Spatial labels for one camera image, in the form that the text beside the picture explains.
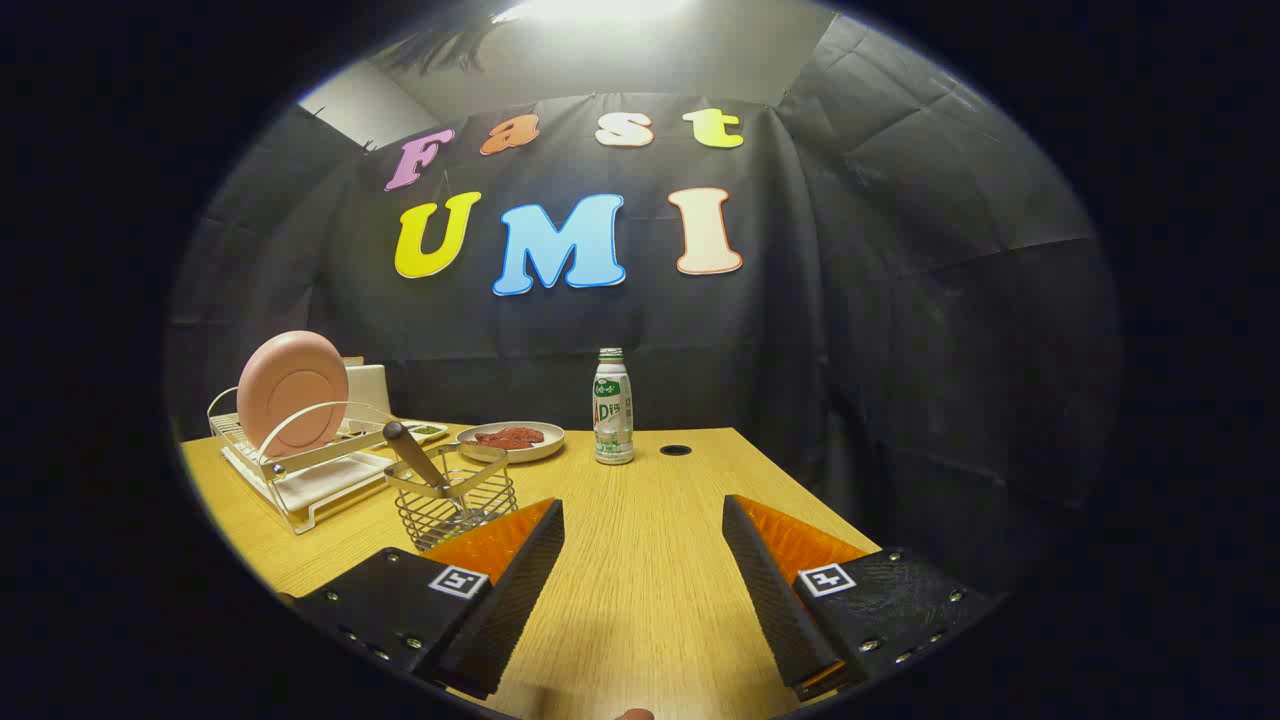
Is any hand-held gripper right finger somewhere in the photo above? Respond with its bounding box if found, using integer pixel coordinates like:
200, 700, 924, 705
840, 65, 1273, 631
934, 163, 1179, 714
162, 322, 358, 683
722, 494, 1001, 703

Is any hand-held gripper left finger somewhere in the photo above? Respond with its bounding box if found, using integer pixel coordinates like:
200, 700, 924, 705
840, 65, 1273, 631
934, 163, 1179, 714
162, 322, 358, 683
290, 497, 566, 701

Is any metal wire basket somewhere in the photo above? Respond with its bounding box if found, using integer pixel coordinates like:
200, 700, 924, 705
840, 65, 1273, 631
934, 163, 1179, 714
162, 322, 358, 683
385, 443, 519, 553

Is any dark handled metal spoon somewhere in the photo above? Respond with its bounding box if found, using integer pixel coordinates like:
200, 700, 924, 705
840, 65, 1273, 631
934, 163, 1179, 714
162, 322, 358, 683
383, 421, 476, 526

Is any white dish rack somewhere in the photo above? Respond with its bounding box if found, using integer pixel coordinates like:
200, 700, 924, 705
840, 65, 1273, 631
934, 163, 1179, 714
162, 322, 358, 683
207, 385, 451, 536

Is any pink plate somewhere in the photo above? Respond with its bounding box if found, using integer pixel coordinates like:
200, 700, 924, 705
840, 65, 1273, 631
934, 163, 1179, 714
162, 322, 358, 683
236, 330, 351, 459

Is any beige round plate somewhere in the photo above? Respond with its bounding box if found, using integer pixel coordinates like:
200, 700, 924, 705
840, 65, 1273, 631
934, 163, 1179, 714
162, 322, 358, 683
457, 421, 566, 464

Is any white bottle green label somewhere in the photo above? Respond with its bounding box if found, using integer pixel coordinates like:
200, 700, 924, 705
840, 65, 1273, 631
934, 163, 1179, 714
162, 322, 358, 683
593, 347, 635, 466

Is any white toaster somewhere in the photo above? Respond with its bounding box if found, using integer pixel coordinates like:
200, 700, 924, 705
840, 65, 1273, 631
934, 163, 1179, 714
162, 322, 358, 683
340, 358, 393, 421

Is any black backdrop cloth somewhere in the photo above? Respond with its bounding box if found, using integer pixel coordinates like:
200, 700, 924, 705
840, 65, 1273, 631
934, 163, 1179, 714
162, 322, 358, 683
165, 95, 1121, 601

